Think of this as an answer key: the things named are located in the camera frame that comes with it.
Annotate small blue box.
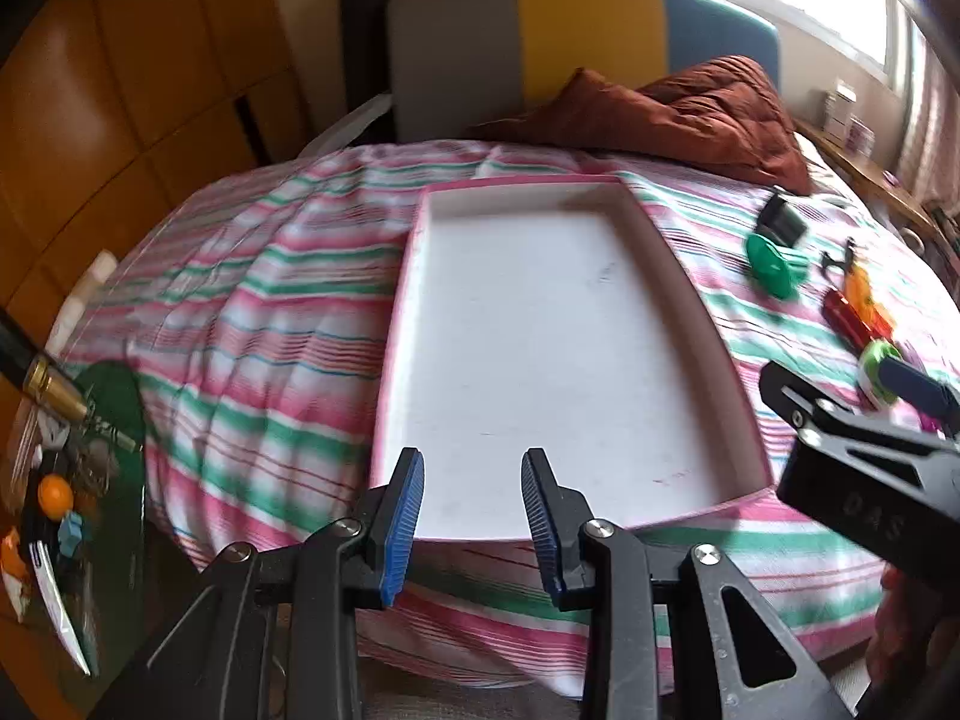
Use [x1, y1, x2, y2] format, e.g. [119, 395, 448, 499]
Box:
[56, 514, 91, 556]

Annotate orange fruit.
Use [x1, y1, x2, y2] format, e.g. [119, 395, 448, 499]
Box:
[37, 474, 76, 520]

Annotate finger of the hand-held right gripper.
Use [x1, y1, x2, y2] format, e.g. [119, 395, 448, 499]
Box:
[759, 360, 960, 466]
[881, 355, 960, 421]

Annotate black rolled mat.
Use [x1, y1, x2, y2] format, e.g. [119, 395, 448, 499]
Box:
[339, 0, 395, 145]

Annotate green glass table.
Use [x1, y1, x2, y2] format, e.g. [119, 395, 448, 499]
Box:
[0, 360, 147, 680]

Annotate white box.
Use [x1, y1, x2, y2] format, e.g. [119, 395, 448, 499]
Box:
[825, 82, 860, 132]

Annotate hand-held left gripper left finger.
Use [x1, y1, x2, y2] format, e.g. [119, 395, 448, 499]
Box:
[90, 447, 425, 720]

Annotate beige curtain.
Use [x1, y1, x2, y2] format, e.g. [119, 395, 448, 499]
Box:
[896, 0, 960, 200]

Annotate gold lidded jar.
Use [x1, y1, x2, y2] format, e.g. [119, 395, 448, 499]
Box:
[21, 358, 92, 422]

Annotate orange linked cubes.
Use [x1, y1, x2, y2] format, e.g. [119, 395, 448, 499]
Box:
[844, 268, 895, 335]

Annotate black bottle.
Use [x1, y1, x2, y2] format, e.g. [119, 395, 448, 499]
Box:
[0, 306, 42, 391]

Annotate grey yellow blue headboard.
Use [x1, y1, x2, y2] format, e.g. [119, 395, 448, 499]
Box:
[386, 0, 782, 145]

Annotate pink white tray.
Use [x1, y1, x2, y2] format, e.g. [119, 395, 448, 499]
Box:
[367, 174, 775, 542]

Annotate red plastic toy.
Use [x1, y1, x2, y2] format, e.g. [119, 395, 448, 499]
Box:
[823, 289, 875, 352]

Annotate striped bed sheet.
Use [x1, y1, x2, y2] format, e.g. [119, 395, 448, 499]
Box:
[56, 139, 960, 698]

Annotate stack of paper cups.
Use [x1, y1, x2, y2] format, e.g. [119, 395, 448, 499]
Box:
[52, 251, 117, 350]

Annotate black grey jar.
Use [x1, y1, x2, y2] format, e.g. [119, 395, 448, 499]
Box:
[754, 193, 807, 248]

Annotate wooden side desk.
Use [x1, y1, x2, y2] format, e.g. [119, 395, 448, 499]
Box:
[795, 116, 960, 271]

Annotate green white toy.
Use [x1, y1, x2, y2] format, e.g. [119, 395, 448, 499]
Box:
[859, 340, 905, 407]

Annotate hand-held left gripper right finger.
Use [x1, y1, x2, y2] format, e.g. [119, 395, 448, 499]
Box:
[521, 448, 856, 720]

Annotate wooden wardrobe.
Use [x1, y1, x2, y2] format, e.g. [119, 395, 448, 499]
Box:
[0, 0, 316, 361]

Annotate green spool toy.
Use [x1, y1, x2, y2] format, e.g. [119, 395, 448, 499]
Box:
[746, 232, 811, 299]

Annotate rust brown quilt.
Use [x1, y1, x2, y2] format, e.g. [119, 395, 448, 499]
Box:
[469, 56, 815, 197]

